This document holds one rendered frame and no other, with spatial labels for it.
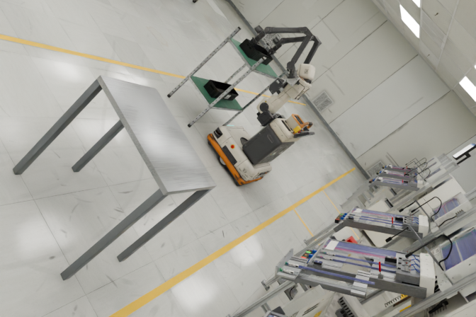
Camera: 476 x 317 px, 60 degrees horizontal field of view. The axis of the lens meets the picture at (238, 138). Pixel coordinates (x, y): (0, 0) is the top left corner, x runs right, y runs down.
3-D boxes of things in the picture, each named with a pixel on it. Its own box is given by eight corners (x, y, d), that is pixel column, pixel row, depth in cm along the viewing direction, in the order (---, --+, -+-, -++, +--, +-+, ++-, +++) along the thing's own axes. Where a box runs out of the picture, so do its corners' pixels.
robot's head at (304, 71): (314, 81, 445) (316, 66, 444) (309, 78, 426) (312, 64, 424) (301, 79, 451) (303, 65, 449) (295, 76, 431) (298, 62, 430)
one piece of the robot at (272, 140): (263, 169, 488) (318, 125, 461) (245, 173, 438) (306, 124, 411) (247, 146, 496) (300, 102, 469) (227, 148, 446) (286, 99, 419)
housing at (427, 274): (418, 298, 244) (420, 274, 244) (418, 272, 289) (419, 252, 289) (433, 301, 241) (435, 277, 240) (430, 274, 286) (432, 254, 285)
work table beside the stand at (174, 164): (76, 167, 271) (156, 88, 245) (124, 260, 250) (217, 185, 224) (12, 168, 231) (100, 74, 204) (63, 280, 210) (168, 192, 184)
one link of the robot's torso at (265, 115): (268, 129, 465) (284, 116, 457) (258, 129, 439) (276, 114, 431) (254, 111, 471) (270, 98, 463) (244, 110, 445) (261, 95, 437)
